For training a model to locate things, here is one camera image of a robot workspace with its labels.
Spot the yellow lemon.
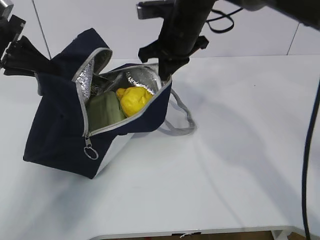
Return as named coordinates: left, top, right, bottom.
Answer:
left=116, top=86, right=153, bottom=117

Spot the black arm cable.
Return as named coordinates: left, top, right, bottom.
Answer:
left=206, top=7, right=320, bottom=240

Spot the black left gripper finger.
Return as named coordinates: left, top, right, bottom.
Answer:
left=13, top=35, right=61, bottom=73
left=3, top=67, right=35, bottom=77

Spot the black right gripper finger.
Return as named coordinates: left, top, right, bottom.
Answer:
left=157, top=56, right=190, bottom=82

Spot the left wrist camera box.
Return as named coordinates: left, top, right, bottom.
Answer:
left=0, top=0, right=14, bottom=19

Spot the green lid food container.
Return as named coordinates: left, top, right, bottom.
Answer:
left=86, top=91, right=126, bottom=132

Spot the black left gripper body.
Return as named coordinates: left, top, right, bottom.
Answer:
left=0, top=15, right=26, bottom=70

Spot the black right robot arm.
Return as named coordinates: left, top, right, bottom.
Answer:
left=136, top=0, right=320, bottom=81

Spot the navy insulated lunch bag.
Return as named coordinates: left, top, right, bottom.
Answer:
left=22, top=27, right=197, bottom=180

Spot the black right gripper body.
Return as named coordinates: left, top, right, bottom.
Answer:
left=138, top=29, right=209, bottom=65

